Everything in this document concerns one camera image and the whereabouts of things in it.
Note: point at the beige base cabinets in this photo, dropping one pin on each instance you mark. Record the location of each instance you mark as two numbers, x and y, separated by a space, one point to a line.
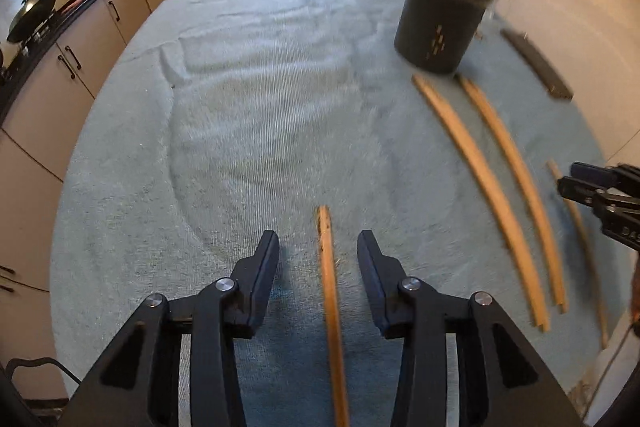
90 42

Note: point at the light blue table cloth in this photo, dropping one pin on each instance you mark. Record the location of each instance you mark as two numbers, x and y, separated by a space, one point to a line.
280 122

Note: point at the black wok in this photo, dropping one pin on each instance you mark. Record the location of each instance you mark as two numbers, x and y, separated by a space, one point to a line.
32 14

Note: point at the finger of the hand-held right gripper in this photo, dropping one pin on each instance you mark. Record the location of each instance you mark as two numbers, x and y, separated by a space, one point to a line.
580 191
592 172

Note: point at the black kitchen countertop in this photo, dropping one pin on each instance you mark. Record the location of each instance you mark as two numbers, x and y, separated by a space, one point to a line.
75 4

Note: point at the wooden chopstick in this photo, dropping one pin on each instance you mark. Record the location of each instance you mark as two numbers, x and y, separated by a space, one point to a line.
330 307
585 247
532 199
475 168

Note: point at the black smartphone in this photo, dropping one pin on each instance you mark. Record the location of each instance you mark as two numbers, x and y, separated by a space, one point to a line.
540 64

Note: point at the dark grey utensil holder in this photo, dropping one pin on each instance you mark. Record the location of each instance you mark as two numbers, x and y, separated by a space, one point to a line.
437 22

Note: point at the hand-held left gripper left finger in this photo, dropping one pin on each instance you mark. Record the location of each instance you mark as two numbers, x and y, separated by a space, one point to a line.
265 267

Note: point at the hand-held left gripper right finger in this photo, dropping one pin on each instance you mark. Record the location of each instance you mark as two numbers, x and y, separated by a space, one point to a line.
372 272

